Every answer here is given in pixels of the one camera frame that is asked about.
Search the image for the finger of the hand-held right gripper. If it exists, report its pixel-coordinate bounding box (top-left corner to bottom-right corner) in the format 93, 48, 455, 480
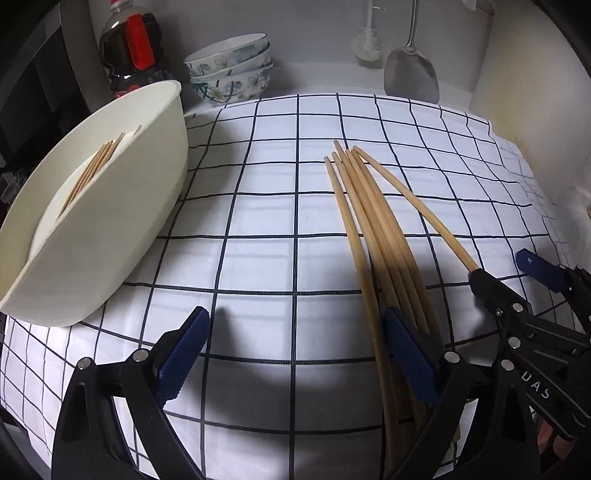
468, 269, 529, 319
516, 248, 591, 326

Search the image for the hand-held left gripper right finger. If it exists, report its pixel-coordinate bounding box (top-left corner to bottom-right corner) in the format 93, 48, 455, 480
382, 307, 541, 480

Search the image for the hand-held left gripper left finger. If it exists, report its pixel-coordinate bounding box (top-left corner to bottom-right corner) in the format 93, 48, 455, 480
52, 305, 211, 480

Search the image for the large white plastic basin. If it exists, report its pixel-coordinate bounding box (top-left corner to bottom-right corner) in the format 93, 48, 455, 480
0, 80, 189, 328

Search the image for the bundle of wooden chopsticks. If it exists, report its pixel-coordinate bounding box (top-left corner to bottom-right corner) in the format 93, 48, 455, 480
323, 140, 462, 480

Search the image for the person's right hand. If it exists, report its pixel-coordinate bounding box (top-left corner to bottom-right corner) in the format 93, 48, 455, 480
538, 415, 573, 464

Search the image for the white checkered cloth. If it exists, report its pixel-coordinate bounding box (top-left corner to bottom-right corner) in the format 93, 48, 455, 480
0, 92, 573, 480

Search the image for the metal cooking spatula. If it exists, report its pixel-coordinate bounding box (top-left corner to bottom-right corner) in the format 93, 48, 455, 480
383, 0, 440, 106

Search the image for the floral ceramic bowl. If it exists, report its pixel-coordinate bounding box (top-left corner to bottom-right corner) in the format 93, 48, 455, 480
188, 46, 273, 88
183, 32, 271, 77
191, 65, 274, 107

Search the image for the white dish brush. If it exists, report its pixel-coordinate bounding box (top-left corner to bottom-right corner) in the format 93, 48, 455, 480
353, 0, 382, 64

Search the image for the dark soy sauce bottle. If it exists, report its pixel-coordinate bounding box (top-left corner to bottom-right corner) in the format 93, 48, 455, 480
98, 0, 175, 100

